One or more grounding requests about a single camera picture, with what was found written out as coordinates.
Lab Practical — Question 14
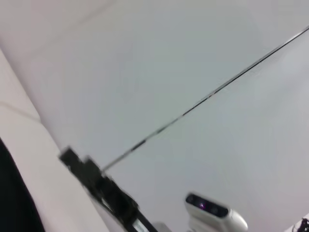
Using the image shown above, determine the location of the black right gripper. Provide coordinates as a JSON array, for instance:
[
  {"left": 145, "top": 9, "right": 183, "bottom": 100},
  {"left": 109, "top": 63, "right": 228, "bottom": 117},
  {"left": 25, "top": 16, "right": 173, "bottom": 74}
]
[{"left": 58, "top": 145, "right": 156, "bottom": 232}]

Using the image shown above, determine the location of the black t-shirt with FREE print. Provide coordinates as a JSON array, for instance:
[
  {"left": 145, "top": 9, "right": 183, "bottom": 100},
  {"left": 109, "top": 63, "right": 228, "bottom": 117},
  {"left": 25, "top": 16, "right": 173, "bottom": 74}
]
[{"left": 0, "top": 137, "right": 46, "bottom": 232}]

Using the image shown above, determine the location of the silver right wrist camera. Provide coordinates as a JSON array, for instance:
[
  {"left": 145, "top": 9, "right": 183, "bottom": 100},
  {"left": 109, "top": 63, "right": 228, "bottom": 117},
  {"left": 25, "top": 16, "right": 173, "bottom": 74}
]
[{"left": 184, "top": 191, "right": 249, "bottom": 232}]

